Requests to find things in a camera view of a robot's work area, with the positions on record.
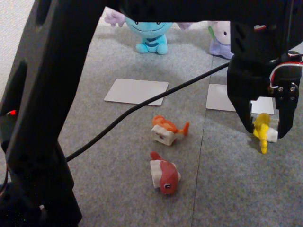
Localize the yellow egg sushi toy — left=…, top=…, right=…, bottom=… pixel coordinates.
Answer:
left=251, top=112, right=279, bottom=155

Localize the blue Wooper plush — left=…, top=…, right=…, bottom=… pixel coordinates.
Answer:
left=104, top=9, right=197, bottom=55

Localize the red tuna sushi toy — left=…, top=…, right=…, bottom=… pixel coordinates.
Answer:
left=149, top=151, right=182, bottom=196

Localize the orange shrimp sushi toy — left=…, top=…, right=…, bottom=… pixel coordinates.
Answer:
left=151, top=114, right=191, bottom=146

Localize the purple Goomy plush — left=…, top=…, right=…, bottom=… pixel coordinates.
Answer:
left=207, top=20, right=235, bottom=60

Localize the red white servo wire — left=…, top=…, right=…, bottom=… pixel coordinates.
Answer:
left=268, top=52, right=303, bottom=90

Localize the black cable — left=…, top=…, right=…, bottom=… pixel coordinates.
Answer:
left=65, top=61, right=231, bottom=163

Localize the white rectangular card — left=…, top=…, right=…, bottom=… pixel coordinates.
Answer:
left=104, top=78, right=169, bottom=106
left=205, top=83, right=275, bottom=115

